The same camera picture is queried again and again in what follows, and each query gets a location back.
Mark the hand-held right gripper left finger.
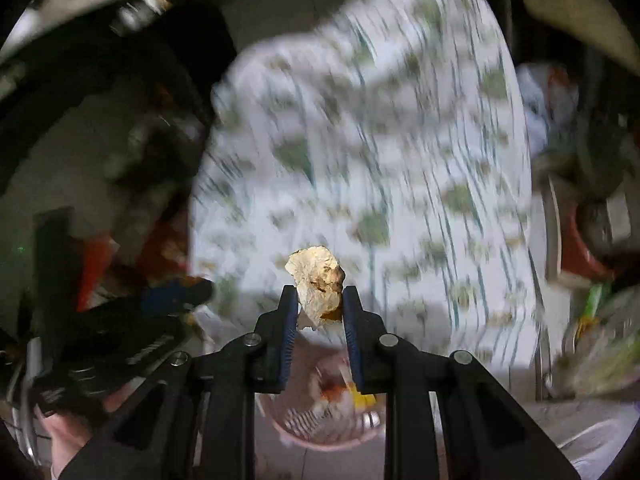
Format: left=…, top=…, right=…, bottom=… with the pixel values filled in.
left=59, top=284, right=301, bottom=480

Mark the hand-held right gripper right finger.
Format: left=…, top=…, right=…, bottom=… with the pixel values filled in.
left=341, top=285, right=582, bottom=480

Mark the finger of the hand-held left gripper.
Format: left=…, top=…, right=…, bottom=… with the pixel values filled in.
left=135, top=277, right=217, bottom=317
left=107, top=316, right=193, bottom=368

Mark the brown paper wad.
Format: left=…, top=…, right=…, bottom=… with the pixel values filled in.
left=284, top=245, right=347, bottom=332

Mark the red plastic wrapper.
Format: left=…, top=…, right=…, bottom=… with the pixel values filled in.
left=75, top=210, right=193, bottom=312

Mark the pink perforated plastic basket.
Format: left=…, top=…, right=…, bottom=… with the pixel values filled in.
left=255, top=345, right=388, bottom=453

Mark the person's left hand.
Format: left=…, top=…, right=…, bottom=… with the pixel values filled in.
left=36, top=389, right=127, bottom=480

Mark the white cartoon printed blanket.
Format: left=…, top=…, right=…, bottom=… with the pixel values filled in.
left=190, top=0, right=533, bottom=376

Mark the red bowl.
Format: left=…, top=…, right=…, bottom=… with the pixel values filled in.
left=545, top=200, right=617, bottom=287

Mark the green white plastic bag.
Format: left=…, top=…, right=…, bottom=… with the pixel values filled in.
left=550, top=285, right=640, bottom=402

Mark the white blue plastic bag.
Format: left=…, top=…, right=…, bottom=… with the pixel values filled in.
left=516, top=62, right=581, bottom=157

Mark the beige cloth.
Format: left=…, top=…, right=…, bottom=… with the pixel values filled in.
left=517, top=0, right=640, bottom=61

